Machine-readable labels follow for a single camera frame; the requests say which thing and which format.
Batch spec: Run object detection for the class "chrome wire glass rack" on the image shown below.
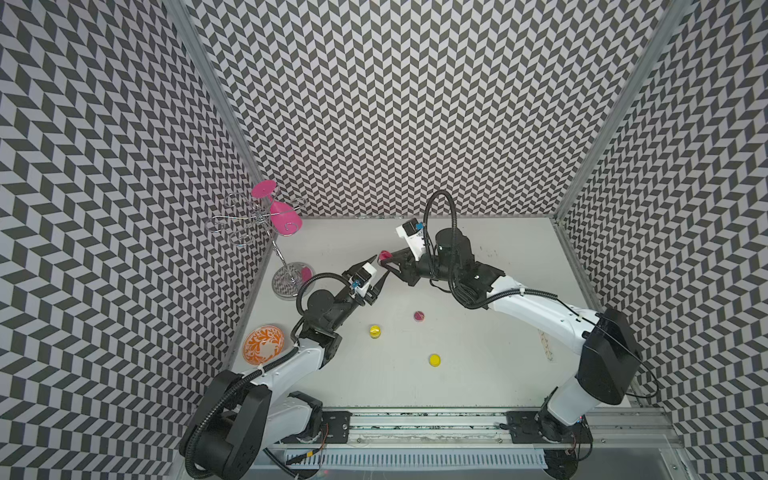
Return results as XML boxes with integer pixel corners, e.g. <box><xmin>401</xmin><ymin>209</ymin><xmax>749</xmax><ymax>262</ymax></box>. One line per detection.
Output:
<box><xmin>205</xmin><ymin>194</ymin><xmax>313</xmax><ymax>300</ymax></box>

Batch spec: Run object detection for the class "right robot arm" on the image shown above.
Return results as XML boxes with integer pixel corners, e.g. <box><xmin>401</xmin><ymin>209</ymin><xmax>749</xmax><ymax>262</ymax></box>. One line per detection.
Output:
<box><xmin>379</xmin><ymin>190</ymin><xmax>645</xmax><ymax>443</ymax></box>

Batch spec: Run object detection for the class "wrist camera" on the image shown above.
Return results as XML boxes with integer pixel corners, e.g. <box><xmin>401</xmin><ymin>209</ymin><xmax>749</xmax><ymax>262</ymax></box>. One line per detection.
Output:
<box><xmin>395</xmin><ymin>218</ymin><xmax>426</xmax><ymax>261</ymax></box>
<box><xmin>351</xmin><ymin>262</ymin><xmax>378</xmax><ymax>297</ymax></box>

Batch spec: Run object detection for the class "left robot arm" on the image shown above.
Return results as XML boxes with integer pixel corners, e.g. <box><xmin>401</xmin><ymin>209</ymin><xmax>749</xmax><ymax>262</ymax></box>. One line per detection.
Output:
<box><xmin>179</xmin><ymin>256</ymin><xmax>386</xmax><ymax>479</ymax></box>

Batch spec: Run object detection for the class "pink plastic wine glass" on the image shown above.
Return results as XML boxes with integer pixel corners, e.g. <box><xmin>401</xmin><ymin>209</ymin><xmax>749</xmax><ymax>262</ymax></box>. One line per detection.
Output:
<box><xmin>251</xmin><ymin>180</ymin><xmax>303</xmax><ymax>236</ymax></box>

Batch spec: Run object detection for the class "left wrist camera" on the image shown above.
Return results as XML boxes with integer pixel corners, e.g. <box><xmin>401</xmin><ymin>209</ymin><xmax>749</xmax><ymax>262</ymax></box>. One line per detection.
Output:
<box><xmin>351</xmin><ymin>262</ymin><xmax>378</xmax><ymax>297</ymax></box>

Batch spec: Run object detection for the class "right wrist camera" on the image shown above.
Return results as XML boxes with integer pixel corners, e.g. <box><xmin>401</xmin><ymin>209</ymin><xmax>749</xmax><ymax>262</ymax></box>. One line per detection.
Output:
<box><xmin>395</xmin><ymin>218</ymin><xmax>426</xmax><ymax>261</ymax></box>

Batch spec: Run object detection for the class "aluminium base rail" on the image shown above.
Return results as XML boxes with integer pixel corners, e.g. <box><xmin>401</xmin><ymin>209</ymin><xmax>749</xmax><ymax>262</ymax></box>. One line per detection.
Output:
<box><xmin>324</xmin><ymin>407</ymin><xmax>683</xmax><ymax>450</ymax></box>

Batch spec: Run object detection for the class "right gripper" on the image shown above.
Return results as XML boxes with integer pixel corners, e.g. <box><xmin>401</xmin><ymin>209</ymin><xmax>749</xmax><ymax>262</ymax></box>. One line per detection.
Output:
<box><xmin>380</xmin><ymin>245</ymin><xmax>458</xmax><ymax>287</ymax></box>

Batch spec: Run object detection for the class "orange patterned plate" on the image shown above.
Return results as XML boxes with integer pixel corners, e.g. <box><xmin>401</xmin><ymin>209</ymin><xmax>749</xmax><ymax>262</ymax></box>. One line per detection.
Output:
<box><xmin>241</xmin><ymin>325</ymin><xmax>285</xmax><ymax>366</ymax></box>

